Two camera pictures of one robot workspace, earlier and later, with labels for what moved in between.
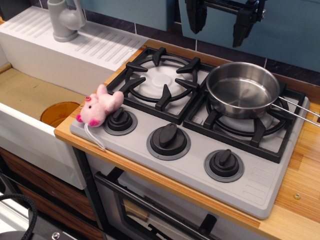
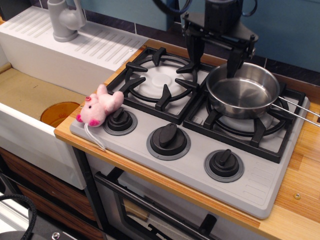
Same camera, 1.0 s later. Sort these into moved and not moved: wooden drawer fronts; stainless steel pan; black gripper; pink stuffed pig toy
Moved: black gripper
Not moved: stainless steel pan; wooden drawer fronts; pink stuffed pig toy
